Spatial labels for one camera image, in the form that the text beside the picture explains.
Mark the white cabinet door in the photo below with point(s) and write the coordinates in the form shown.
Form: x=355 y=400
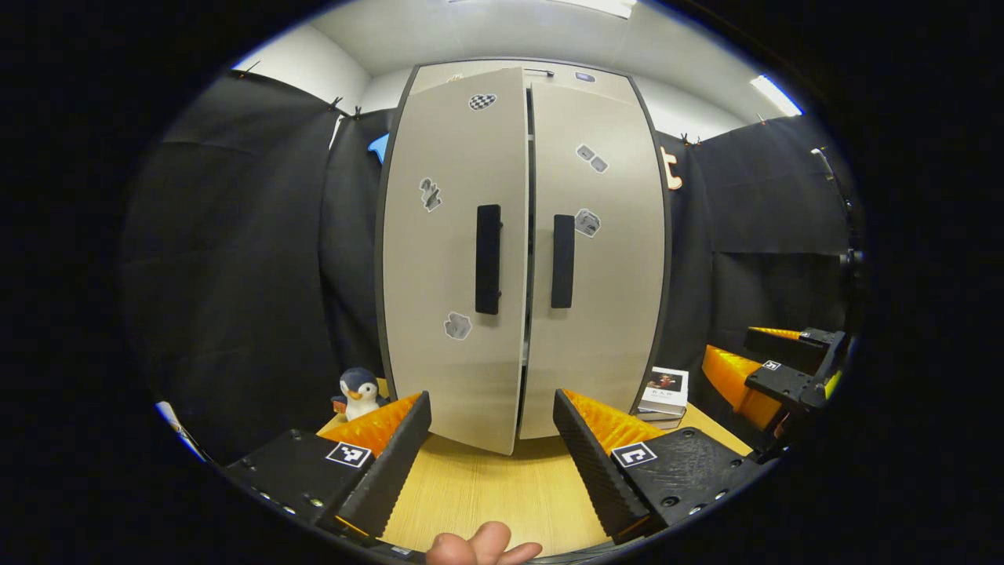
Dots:
x=439 y=259
x=620 y=314

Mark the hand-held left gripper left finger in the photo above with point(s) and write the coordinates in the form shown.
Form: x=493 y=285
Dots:
x=396 y=463

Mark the penguin plush toy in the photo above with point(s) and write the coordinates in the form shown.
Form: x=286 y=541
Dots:
x=361 y=392

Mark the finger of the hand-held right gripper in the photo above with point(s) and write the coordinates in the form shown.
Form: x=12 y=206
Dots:
x=784 y=344
x=784 y=384

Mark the white shoe cabinet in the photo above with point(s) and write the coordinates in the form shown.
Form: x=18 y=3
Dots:
x=608 y=83

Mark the white office desk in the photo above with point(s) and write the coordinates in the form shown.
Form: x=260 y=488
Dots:
x=176 y=428

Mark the dark book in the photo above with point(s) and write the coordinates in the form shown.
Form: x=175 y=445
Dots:
x=663 y=421

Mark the ceiling light panel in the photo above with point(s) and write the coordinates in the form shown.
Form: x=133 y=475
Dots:
x=600 y=6
x=775 y=94

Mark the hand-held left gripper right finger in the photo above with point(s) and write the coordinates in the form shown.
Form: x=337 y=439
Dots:
x=600 y=471

